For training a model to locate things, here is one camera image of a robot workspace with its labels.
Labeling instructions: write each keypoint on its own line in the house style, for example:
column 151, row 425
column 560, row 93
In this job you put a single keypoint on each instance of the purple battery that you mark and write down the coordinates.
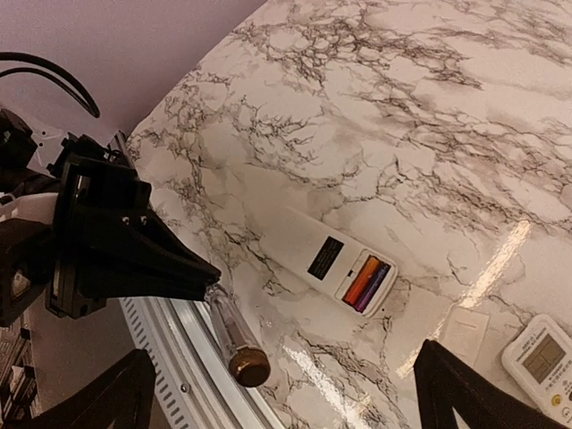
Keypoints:
column 371, row 288

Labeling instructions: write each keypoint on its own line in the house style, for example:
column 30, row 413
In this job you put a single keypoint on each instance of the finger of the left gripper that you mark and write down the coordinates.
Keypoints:
column 139, row 242
column 102, row 284

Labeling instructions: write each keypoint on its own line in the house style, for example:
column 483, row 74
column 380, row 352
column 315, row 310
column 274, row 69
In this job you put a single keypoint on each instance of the front aluminium rail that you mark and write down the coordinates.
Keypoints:
column 194, row 387

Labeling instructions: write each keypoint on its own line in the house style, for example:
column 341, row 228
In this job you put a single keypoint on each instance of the white remote control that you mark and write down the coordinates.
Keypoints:
column 325, row 259

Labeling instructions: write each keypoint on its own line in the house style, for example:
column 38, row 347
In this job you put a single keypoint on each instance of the clear handle screwdriver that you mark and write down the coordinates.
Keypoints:
column 245, row 359

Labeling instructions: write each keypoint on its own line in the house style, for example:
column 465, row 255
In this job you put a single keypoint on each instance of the small white AC remote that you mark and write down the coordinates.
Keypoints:
column 539, row 360

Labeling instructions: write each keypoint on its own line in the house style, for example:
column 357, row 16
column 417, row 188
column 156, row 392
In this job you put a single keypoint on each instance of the orange battery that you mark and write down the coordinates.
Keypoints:
column 359, row 284

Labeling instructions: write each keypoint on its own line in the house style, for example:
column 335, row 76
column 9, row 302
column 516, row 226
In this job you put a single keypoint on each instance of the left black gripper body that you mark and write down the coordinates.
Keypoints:
column 99, row 190

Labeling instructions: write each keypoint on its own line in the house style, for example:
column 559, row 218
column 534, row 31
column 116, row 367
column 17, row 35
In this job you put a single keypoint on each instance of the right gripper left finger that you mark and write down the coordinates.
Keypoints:
column 121, row 397

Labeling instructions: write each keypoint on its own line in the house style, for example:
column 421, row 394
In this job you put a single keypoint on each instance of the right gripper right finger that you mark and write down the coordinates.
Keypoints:
column 447, row 388

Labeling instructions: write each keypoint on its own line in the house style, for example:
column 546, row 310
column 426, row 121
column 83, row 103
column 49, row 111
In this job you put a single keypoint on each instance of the white battery cover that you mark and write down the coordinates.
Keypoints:
column 463, row 333

